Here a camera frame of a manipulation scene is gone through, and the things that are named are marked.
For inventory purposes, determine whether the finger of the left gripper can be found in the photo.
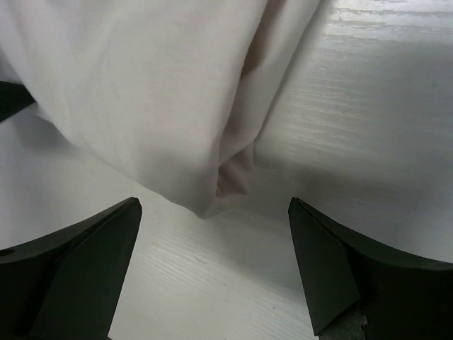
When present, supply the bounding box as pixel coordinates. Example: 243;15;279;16
0;81;35;123

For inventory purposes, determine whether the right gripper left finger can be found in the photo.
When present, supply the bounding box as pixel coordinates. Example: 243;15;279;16
1;198;142;340

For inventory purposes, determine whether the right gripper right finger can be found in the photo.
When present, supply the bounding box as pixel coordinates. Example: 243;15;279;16
288;198;452;339

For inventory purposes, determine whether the white green Charlie Brown t-shirt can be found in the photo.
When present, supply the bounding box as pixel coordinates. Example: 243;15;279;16
1;1;319;216

